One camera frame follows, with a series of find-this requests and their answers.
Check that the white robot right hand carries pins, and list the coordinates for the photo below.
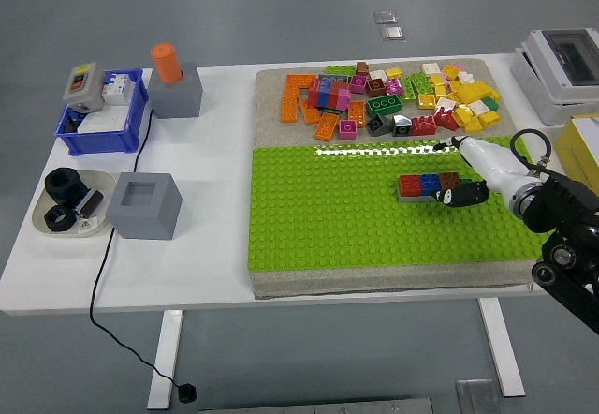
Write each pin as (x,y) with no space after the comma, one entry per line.
(491,166)

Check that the brown square toy brick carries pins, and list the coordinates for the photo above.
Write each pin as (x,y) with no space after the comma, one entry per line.
(449,181)

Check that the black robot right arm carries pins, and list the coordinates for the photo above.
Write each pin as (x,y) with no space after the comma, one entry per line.
(557,203)

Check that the white toy brick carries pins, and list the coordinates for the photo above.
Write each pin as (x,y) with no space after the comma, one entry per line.
(465,78)
(479,107)
(430,69)
(377,75)
(445,104)

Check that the blue square toy brick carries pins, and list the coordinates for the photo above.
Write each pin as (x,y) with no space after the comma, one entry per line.
(428,184)

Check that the large yellow toy brick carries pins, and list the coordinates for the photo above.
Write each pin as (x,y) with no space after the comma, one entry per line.
(472,92)

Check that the red square toy brick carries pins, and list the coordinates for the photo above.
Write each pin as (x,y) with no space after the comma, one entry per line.
(408,185)

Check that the grey flat toy brick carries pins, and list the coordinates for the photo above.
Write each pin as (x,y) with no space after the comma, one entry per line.
(412,199)

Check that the black sloped toy brick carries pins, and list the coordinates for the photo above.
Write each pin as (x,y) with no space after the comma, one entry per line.
(401,126)

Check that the pink toy brick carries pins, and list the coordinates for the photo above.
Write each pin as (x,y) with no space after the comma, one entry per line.
(461,66)

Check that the dark grey sloped toy brick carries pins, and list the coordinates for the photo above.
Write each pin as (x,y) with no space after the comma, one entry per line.
(378,125)

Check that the dark green hollow toy brick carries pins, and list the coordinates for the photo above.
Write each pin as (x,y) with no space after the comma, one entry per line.
(384,106)

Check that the magenta square toy brick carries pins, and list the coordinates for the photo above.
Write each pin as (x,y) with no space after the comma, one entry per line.
(359,84)
(347,130)
(394,87)

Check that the brown hollow toy brick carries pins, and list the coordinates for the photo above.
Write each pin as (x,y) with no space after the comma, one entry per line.
(375,87)

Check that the orange long toy brick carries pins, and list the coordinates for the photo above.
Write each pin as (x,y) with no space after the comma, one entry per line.
(356,114)
(326,127)
(310,113)
(299,80)
(289,105)

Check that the magenta long toy brick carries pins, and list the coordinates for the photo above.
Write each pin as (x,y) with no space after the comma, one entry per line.
(345,100)

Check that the small brown toy brick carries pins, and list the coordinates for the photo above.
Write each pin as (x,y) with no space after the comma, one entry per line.
(362,68)

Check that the small dark green toy brick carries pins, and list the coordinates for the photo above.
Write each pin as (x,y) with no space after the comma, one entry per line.
(331,111)

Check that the lime green studded baseplate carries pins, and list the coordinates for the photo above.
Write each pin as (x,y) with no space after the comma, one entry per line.
(327,212)

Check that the red long toy brick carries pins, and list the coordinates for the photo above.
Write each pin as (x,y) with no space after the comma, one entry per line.
(313,95)
(334,95)

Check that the lime green flat toy brick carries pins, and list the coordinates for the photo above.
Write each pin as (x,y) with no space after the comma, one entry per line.
(341,70)

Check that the dark grey long toy brick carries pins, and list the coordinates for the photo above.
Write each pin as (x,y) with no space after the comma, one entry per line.
(334,78)

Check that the blue long toy brick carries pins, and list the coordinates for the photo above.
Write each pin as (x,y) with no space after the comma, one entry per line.
(324,93)

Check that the yellow cardboard box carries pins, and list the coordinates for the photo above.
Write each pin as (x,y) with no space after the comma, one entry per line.
(578,152)

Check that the metal floor plate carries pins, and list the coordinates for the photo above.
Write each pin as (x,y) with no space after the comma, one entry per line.
(391,33)
(385,17)

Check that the white table leg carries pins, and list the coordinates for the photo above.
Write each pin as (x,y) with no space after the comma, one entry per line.
(503,353)
(165,362)

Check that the grey-brown mat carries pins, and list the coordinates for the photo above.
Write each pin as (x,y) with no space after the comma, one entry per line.
(267,119)

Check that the long metal bar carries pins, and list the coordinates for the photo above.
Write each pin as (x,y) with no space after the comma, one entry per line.
(327,407)

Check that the grey block with round hole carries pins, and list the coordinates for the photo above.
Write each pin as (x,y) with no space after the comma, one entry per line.
(178,100)

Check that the orange plastic cylinder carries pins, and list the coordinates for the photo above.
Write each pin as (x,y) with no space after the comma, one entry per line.
(166,63)

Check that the grey block with square recess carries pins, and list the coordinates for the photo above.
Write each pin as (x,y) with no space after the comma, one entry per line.
(140,222)

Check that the black plug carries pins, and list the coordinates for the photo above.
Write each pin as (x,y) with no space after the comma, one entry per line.
(186,394)

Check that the white circuit breaker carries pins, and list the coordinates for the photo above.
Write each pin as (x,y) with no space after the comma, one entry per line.
(117,91)

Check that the cream oval tray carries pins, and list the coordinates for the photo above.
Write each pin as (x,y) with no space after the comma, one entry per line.
(100,182)

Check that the blue plastic bin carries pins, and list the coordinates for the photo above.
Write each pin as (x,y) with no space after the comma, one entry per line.
(98,144)

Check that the dark brown roller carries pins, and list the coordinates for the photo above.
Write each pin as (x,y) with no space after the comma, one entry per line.
(90,203)

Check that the white warning label tag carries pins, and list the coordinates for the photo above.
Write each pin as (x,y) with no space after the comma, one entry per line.
(85,227)

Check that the small black part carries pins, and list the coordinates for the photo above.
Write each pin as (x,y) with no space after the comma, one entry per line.
(70,126)

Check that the small black hex nut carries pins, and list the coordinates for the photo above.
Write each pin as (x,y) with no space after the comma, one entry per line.
(69,221)

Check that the large black hex nut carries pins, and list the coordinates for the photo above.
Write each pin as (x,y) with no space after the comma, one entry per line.
(51,189)

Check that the grey electrical enclosure box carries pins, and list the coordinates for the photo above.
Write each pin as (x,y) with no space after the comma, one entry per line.
(538,81)

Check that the square metal base plate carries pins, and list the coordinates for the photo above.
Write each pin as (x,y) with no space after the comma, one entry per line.
(477,397)

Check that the white wall switch plate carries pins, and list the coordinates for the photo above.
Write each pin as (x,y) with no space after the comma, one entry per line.
(103,121)

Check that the grey push-button switch box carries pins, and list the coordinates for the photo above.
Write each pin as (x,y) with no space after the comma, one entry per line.
(91,87)

